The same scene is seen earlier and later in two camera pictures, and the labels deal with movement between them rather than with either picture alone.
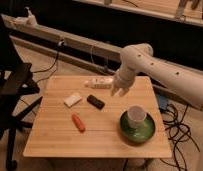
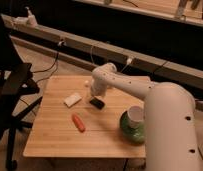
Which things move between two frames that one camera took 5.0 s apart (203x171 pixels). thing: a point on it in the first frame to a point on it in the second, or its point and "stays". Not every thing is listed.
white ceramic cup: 136,115 stays
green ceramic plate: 140,135 stays
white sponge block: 72,100 stays
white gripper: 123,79 to 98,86
